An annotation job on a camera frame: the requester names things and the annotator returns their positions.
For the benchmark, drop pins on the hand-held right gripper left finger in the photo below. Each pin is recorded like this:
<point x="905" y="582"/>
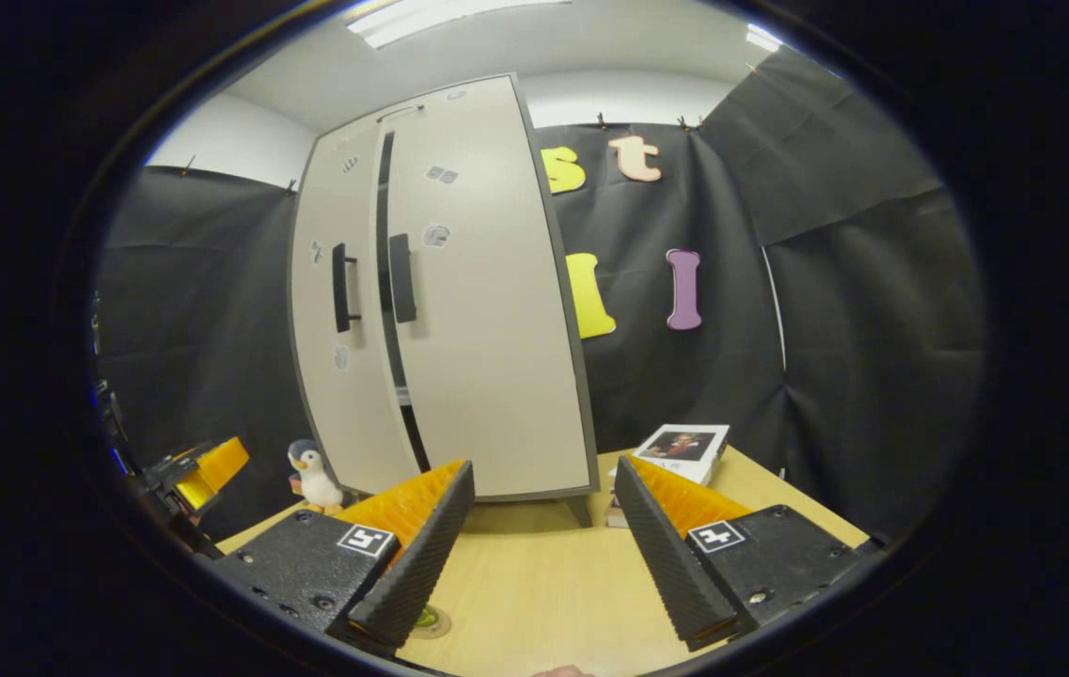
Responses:
<point x="416" y="564"/>

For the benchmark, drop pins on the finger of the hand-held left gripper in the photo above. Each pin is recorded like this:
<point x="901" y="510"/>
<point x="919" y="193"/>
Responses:
<point x="214" y="465"/>

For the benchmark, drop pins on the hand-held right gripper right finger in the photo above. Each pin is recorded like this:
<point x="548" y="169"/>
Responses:
<point x="670" y="564"/>

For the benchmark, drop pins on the green label plastic bottle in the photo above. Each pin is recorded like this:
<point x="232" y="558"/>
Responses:
<point x="428" y="616"/>

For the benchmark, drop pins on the round brown coaster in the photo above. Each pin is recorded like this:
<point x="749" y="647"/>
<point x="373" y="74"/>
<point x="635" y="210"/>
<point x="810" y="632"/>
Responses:
<point x="440" y="630"/>

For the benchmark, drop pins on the grey cabinet door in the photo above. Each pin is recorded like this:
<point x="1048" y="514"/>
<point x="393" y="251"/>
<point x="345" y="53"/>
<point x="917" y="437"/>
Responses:
<point x="487" y="329"/>
<point x="337" y="395"/>

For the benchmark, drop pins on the grey cabinet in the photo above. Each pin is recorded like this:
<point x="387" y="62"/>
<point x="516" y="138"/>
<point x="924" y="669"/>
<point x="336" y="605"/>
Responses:
<point x="355" y="127"/>

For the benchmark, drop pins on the penguin plush toy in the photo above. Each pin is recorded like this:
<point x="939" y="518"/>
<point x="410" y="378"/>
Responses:
<point x="316" y="480"/>

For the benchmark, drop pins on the white portrait book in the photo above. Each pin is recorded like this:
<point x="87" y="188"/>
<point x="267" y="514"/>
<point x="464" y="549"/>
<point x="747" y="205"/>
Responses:
<point x="684" y="451"/>

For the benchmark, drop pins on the black backdrop cloth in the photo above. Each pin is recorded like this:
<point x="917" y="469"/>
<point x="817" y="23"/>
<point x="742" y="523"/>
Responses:
<point x="872" y="329"/>

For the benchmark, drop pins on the small ceiling light panel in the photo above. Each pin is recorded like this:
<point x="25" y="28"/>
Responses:
<point x="764" y="38"/>

